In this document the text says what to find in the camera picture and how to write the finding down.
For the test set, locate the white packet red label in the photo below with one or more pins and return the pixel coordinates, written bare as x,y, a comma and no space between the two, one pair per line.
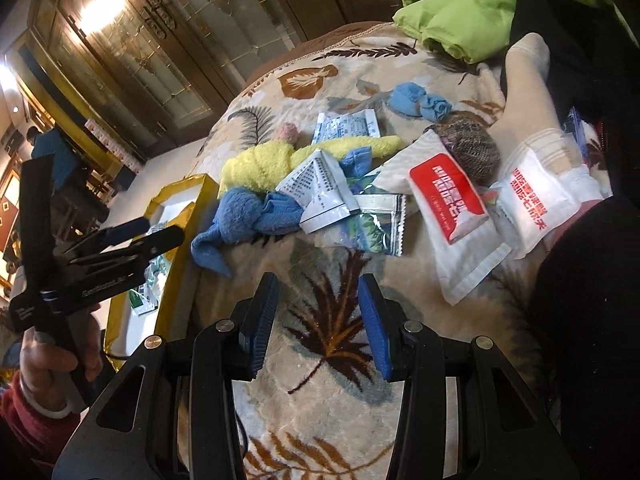
445,200

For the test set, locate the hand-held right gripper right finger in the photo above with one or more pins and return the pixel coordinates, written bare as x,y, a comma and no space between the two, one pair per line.
375,330

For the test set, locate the wooden glass door cabinet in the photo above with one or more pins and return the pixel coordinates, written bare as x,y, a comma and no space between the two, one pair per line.
165,35

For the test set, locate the light blue baby sock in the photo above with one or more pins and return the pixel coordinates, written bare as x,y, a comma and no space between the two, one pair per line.
406,100
436,107

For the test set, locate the person's left hand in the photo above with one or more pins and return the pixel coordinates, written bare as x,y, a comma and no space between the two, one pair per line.
40,365

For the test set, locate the green jacket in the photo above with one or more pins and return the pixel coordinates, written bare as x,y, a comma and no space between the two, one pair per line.
465,5

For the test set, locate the green white foil packet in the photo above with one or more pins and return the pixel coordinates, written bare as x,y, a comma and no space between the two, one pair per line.
380,225

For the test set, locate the yellow cardboard box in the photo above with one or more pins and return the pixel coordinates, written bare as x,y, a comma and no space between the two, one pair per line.
197,195

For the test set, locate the person's black pants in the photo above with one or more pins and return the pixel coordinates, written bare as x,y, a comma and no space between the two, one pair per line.
590,335

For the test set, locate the small blue cloth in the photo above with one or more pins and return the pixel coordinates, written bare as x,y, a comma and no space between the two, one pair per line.
357,162

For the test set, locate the black garment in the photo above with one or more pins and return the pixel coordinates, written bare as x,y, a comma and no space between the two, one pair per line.
575,35

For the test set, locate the white dark-print desiccant packet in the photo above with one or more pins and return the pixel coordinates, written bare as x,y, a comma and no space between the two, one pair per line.
315,190

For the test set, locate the pink plush piece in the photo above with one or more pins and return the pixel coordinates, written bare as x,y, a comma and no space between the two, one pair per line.
287,132

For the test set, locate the white packet red print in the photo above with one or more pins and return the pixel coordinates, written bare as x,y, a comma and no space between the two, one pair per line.
535,200

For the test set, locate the leaf print blanket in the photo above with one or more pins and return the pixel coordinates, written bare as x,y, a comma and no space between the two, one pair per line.
280,270

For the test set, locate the white blue-print desiccant packet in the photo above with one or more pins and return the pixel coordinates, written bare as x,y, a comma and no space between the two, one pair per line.
345,127

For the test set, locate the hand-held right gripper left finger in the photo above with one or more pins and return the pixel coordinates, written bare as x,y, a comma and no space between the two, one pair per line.
262,320

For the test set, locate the blue white small packet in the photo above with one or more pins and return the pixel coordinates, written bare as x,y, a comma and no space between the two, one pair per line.
575,127

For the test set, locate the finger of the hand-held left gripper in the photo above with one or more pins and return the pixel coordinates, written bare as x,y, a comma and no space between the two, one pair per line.
160,241
125,226

